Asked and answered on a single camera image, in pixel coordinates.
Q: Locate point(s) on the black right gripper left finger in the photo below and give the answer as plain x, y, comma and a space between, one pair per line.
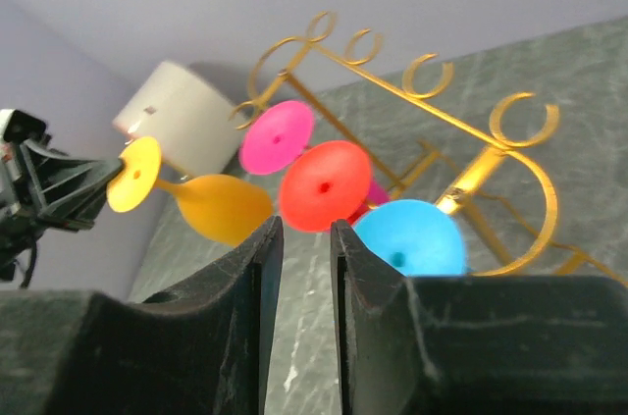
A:
200, 346

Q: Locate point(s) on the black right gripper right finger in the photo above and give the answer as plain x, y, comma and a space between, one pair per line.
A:
466, 345

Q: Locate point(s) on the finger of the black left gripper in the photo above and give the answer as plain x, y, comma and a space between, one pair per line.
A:
64, 192

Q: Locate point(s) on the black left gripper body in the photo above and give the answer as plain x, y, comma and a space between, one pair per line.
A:
19, 229

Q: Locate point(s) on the blue wine glass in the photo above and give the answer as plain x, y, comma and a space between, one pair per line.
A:
415, 238

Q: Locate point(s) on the red wine glass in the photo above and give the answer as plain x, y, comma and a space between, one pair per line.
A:
328, 182

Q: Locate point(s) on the pink wine glass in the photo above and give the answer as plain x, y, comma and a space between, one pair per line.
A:
282, 135

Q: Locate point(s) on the round beige drawer cabinet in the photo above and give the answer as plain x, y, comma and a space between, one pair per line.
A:
194, 123

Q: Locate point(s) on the gold wire wine glass rack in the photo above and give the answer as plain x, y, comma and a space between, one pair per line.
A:
524, 145

